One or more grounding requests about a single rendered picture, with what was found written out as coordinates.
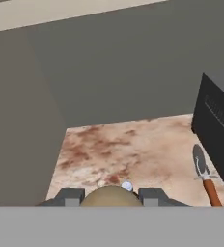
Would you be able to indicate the black microwave oven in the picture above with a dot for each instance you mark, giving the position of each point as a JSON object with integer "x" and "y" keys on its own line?
{"x": 215, "y": 128}

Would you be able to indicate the grey cabinet side panel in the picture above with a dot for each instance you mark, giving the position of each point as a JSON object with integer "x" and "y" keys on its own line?
{"x": 20, "y": 119}

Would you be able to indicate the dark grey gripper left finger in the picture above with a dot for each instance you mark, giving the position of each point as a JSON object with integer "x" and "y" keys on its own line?
{"x": 71, "y": 196}

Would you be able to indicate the small white shaker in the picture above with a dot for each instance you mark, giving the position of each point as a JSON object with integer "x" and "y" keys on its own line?
{"x": 127, "y": 185}

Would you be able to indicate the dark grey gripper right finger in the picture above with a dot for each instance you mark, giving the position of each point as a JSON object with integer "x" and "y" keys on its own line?
{"x": 151, "y": 196}

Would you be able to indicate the tan round object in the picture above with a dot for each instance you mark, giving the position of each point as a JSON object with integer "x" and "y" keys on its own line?
{"x": 110, "y": 197}

